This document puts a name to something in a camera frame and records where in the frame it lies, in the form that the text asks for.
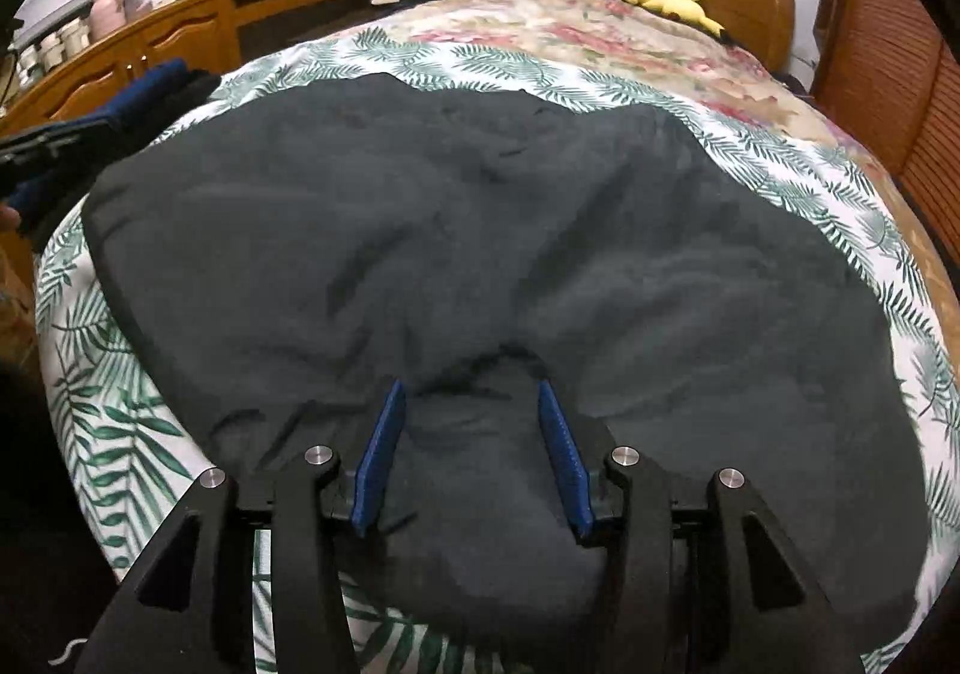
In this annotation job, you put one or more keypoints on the row of white jars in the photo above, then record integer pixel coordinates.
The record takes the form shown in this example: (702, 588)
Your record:
(52, 52)

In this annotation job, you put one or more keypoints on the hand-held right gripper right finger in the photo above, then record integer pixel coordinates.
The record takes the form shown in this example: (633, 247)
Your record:
(566, 464)

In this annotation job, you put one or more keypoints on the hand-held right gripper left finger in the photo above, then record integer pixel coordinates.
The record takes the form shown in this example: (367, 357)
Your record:
(379, 464)

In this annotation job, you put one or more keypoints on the floral leaf print bedspread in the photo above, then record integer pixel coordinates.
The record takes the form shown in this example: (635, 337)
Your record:
(750, 119)

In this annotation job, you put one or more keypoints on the wooden louvred door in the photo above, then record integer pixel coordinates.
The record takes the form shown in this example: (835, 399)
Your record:
(892, 82)

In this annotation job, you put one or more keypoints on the person's left hand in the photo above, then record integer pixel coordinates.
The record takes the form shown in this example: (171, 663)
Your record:
(7, 217)

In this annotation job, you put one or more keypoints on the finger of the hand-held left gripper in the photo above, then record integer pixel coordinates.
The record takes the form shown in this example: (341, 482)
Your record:
(45, 194)
(52, 140)

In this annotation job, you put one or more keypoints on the black folded cloth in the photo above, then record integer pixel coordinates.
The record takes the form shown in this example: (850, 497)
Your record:
(187, 100)

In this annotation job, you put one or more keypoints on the dark grey zip jacket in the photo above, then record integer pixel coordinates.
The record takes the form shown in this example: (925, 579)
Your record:
(487, 254)

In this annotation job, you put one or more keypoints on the pink bottle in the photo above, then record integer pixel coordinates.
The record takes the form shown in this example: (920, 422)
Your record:
(109, 7)

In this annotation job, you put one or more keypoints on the wooden cabinet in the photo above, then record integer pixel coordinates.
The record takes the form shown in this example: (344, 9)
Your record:
(195, 29)

